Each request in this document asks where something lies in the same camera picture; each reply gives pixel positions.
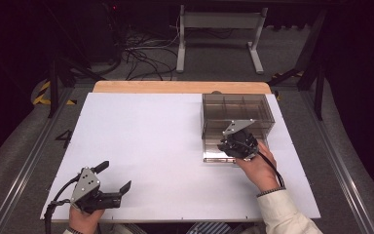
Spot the yellow and black tape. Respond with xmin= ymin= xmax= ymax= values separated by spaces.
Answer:
xmin=32 ymin=80 xmax=78 ymax=106

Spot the person's striped clothing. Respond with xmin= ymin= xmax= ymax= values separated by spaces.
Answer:
xmin=184 ymin=221 xmax=242 ymax=234

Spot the white board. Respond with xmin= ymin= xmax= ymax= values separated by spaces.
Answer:
xmin=40 ymin=92 xmax=321 ymax=224

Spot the black metal stand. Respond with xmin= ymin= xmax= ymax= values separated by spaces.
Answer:
xmin=267 ymin=9 xmax=328 ymax=122
xmin=46 ymin=58 xmax=107 ymax=119

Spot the clear grey drawer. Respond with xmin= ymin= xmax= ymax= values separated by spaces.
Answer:
xmin=203 ymin=137 xmax=270 ymax=164

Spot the bundle of black cables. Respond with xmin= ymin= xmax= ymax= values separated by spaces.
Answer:
xmin=122 ymin=28 xmax=180 ymax=82

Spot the wooden table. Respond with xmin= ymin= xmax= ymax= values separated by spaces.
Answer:
xmin=92 ymin=80 xmax=273 ymax=96

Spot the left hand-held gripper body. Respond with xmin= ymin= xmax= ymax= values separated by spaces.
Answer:
xmin=70 ymin=167 xmax=123 ymax=215

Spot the clear grey drawer cabinet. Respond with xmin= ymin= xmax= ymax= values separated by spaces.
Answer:
xmin=201 ymin=93 xmax=276 ymax=142

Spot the grey metal stand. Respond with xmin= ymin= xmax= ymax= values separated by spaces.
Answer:
xmin=175 ymin=4 xmax=269 ymax=75

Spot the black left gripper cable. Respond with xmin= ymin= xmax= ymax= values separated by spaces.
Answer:
xmin=43 ymin=175 xmax=81 ymax=234

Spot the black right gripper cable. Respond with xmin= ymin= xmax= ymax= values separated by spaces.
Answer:
xmin=257 ymin=151 xmax=286 ymax=188

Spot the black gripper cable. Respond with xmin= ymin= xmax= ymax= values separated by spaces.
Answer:
xmin=257 ymin=151 xmax=286 ymax=188
xmin=43 ymin=175 xmax=81 ymax=234

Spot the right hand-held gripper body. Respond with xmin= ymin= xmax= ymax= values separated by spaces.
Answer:
xmin=217 ymin=119 xmax=260 ymax=161

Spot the aluminium rail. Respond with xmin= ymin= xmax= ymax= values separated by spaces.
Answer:
xmin=0 ymin=87 xmax=76 ymax=234
xmin=299 ymin=91 xmax=374 ymax=234

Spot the person's right hand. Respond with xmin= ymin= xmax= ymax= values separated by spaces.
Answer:
xmin=235 ymin=141 xmax=282 ymax=194

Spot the person's left hand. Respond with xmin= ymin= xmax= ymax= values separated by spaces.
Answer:
xmin=68 ymin=206 xmax=106 ymax=234

